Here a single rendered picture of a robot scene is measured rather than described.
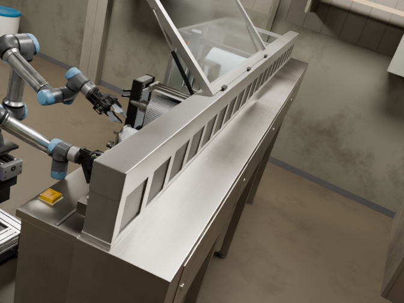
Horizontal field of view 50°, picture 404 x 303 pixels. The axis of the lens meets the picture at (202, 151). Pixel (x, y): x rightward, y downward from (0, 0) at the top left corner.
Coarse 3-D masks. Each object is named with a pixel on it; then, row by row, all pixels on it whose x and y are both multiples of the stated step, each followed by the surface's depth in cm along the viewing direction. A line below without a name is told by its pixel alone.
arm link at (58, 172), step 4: (52, 160) 202; (52, 164) 203; (56, 164) 202; (60, 164) 202; (64, 164) 203; (52, 168) 203; (56, 168) 202; (60, 168) 203; (64, 168) 204; (52, 172) 204; (56, 172) 203; (60, 172) 204; (64, 172) 205; (52, 176) 205; (56, 176) 204; (60, 176) 205; (64, 176) 207
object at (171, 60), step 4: (256, 28) 368; (260, 28) 369; (268, 32) 366; (272, 32) 365; (280, 36) 363; (172, 44) 274; (268, 44) 312; (172, 56) 277; (168, 60) 279; (172, 60) 278; (168, 64) 280; (172, 64) 280; (168, 68) 281; (172, 68) 283; (168, 72) 282; (168, 76) 283; (164, 80) 285; (168, 80) 285; (164, 84) 286
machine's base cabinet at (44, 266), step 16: (32, 224) 188; (32, 240) 192; (48, 240) 189; (64, 240) 186; (32, 256) 196; (48, 256) 192; (64, 256) 189; (16, 272) 203; (32, 272) 199; (48, 272) 196; (64, 272) 192; (16, 288) 207; (32, 288) 203; (48, 288) 200; (64, 288) 196
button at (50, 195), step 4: (44, 192) 200; (48, 192) 201; (52, 192) 201; (56, 192) 202; (40, 196) 198; (44, 196) 198; (48, 196) 198; (52, 196) 199; (56, 196) 200; (60, 196) 202; (44, 200) 198; (48, 200) 198; (52, 200) 197; (56, 200) 200
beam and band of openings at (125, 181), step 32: (288, 32) 350; (256, 64) 217; (192, 96) 148; (224, 96) 162; (160, 128) 118; (192, 128) 133; (96, 160) 94; (128, 160) 98; (160, 160) 113; (192, 160) 151; (96, 192) 97; (128, 192) 98; (160, 192) 126; (96, 224) 100; (128, 224) 109
